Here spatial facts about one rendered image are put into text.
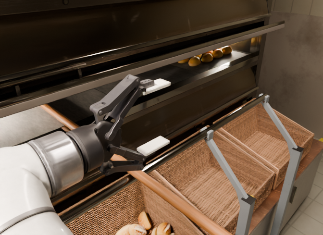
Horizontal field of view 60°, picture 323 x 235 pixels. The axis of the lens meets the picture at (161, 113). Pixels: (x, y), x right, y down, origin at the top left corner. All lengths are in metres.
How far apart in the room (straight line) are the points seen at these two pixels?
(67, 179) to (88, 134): 0.07
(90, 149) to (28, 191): 0.11
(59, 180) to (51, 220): 0.07
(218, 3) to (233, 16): 0.14
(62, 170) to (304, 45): 3.21
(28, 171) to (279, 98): 3.47
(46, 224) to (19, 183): 0.06
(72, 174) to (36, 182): 0.06
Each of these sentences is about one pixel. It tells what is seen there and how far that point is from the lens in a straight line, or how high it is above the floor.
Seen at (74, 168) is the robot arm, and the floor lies 1.49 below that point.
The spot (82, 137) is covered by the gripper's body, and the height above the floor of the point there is 1.52.
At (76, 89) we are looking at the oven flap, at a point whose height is 1.41.
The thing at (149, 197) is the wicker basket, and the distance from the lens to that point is 1.49.
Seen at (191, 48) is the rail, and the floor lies 1.43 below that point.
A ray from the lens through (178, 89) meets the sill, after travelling 1.51.
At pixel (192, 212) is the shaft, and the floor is 1.20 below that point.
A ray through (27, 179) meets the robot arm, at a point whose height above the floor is 1.51.
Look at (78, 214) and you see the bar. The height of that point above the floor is 1.17.
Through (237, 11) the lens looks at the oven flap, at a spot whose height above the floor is 1.52.
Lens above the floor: 1.76
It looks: 28 degrees down
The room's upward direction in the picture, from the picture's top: straight up
